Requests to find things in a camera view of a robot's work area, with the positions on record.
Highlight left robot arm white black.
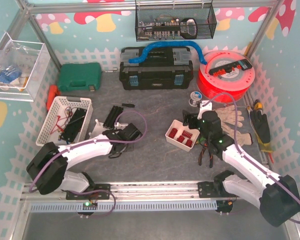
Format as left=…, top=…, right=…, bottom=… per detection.
left=26, top=123, right=143, bottom=195

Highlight orange tool handle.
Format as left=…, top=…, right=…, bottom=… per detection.
left=46, top=84, right=60, bottom=111

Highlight black aluminium extrusion bar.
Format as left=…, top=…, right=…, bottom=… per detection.
left=103, top=105, right=124, bottom=129

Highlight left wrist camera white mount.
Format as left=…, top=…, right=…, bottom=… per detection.
left=114, top=122, right=129, bottom=130

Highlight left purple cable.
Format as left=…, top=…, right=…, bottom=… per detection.
left=28, top=109, right=148, bottom=218

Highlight solder wire spool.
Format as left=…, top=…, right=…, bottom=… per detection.
left=188, top=91, right=202, bottom=107

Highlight white perforated plastic basket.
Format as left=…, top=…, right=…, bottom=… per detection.
left=35, top=96, right=93, bottom=147

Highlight green plastic tool case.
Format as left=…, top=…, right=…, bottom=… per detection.
left=56, top=62, right=102, bottom=92

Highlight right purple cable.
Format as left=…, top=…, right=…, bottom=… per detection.
left=204, top=92, right=300, bottom=225

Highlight blue white glove in box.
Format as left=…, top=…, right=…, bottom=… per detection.
left=0, top=65, right=22, bottom=85

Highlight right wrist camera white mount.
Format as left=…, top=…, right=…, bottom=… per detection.
left=197, top=100, right=213, bottom=120

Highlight black wire mesh basket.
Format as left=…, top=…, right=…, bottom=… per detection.
left=135, top=0, right=217, bottom=42

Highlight white peg base plate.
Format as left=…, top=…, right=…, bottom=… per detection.
left=88, top=119, right=108, bottom=140

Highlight black rubber glove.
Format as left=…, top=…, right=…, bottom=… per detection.
left=249, top=110, right=271, bottom=144

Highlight black plastic toolbox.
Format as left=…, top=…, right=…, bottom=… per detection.
left=119, top=46, right=194, bottom=91

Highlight small black screwdriver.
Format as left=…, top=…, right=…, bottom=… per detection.
left=113, top=103, right=135, bottom=108

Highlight black device in basket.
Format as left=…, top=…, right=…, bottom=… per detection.
left=60, top=108, right=87, bottom=144

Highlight blue corrugated hose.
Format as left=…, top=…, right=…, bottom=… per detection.
left=128, top=40, right=209, bottom=66

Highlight purple cable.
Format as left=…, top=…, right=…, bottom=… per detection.
left=28, top=109, right=148, bottom=218
left=204, top=92, right=300, bottom=225

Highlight white knit glove lower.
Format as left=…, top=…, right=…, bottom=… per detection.
left=221, top=124, right=253, bottom=147

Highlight white knit glove upper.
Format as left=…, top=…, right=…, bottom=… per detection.
left=214, top=105, right=245, bottom=128

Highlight grey slotted cable duct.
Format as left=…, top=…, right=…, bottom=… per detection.
left=30, top=200, right=218, bottom=213

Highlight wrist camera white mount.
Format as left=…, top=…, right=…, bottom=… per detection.
left=197, top=100, right=213, bottom=120
left=114, top=122, right=129, bottom=130

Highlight red filament spool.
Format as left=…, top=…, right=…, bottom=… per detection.
left=196, top=50, right=256, bottom=104

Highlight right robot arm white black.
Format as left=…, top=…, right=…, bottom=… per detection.
left=182, top=110, right=300, bottom=227

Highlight clear acrylic wall box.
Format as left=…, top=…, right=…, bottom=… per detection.
left=0, top=33, right=51, bottom=102

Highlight white tray of springs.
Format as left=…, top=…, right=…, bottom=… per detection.
left=165, top=119, right=200, bottom=152

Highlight black terminal strip red buttons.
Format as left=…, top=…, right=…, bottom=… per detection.
left=208, top=59, right=253, bottom=77

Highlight orange handled pliers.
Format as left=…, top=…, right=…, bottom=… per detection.
left=197, top=144, right=214, bottom=169

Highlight white knit glove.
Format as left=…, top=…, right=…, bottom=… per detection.
left=221, top=124, right=253, bottom=147
left=214, top=105, right=245, bottom=128

